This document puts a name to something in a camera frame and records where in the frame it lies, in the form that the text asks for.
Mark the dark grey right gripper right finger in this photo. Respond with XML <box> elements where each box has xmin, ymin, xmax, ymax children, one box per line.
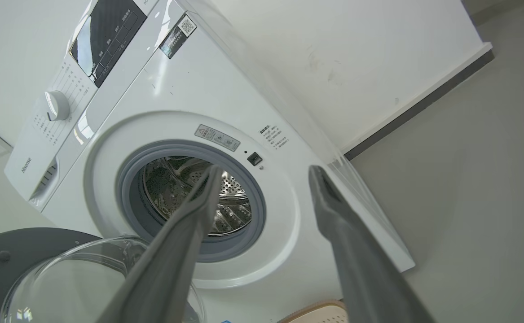
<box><xmin>308</xmin><ymin>165</ymin><xmax>436</xmax><ymax>323</ymax></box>

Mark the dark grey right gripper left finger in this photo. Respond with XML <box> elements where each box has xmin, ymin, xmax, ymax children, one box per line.
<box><xmin>97</xmin><ymin>165</ymin><xmax>223</xmax><ymax>323</ymax></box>

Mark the round grey glass washer door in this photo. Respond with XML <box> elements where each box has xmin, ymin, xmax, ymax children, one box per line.
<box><xmin>0</xmin><ymin>227</ymin><xmax>205</xmax><ymax>323</ymax></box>

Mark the white front-load washing machine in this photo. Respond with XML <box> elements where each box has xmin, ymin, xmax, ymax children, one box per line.
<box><xmin>4</xmin><ymin>0</ymin><xmax>416</xmax><ymax>323</ymax></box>

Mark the beige perforated laundry basket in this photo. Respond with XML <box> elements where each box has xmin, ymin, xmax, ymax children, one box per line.
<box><xmin>278</xmin><ymin>300</ymin><xmax>349</xmax><ymax>323</ymax></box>

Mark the grey warning label sticker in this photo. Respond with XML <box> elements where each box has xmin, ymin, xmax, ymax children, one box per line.
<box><xmin>194</xmin><ymin>124</ymin><xmax>241</xmax><ymax>152</ymax></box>

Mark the white detergent drawer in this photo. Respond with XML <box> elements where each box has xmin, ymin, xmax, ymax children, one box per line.
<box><xmin>4</xmin><ymin>144</ymin><xmax>59</xmax><ymax>202</ymax></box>

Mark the white washer control knob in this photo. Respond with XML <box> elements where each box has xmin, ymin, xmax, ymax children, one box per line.
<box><xmin>44</xmin><ymin>91</ymin><xmax>70</xmax><ymax>122</ymax></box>

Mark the black QR code sticker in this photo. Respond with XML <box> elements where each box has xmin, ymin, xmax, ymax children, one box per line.
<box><xmin>159</xmin><ymin>14</ymin><xmax>198</xmax><ymax>59</ymax></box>

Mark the black washer display panel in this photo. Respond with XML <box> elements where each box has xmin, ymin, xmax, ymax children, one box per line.
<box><xmin>69</xmin><ymin>0</ymin><xmax>148</xmax><ymax>88</ymax></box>

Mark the dark grey wall skirting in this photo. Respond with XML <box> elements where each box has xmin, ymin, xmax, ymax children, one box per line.
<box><xmin>343</xmin><ymin>48</ymin><xmax>495</xmax><ymax>161</ymax></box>

